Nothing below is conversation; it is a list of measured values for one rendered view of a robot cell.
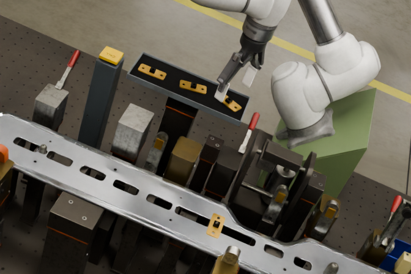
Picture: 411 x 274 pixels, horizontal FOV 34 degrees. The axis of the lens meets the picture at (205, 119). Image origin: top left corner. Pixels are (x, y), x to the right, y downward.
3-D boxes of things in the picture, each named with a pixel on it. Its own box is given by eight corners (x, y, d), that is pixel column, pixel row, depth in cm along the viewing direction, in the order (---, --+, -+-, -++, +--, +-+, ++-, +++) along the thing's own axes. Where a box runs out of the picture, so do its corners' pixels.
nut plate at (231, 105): (214, 96, 205) (215, 93, 204) (221, 92, 207) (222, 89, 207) (234, 112, 202) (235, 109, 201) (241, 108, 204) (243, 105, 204)
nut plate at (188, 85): (179, 87, 203) (180, 84, 202) (180, 80, 206) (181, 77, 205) (205, 94, 204) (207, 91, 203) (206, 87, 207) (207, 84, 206)
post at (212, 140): (169, 229, 222) (204, 143, 197) (174, 218, 226) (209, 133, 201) (183, 235, 222) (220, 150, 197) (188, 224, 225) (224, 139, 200)
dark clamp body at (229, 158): (180, 243, 219) (214, 161, 195) (190, 218, 228) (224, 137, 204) (200, 252, 219) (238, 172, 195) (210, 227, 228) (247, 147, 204)
